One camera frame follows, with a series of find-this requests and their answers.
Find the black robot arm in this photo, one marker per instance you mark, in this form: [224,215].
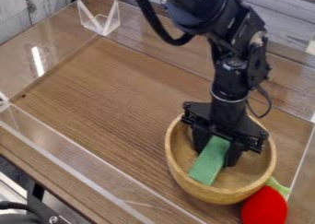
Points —
[235,31]

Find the brown wooden bowl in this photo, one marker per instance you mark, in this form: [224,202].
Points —
[235,182]

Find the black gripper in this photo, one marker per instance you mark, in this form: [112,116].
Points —
[223,118]

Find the black table frame bracket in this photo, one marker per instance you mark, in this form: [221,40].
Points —
[47,215]

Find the clear acrylic front wall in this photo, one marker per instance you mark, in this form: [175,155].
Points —
[107,195]

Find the green rectangular block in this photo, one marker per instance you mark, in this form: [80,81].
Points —
[209,161]

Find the red plush strawberry toy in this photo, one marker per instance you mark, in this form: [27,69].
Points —
[265,207]

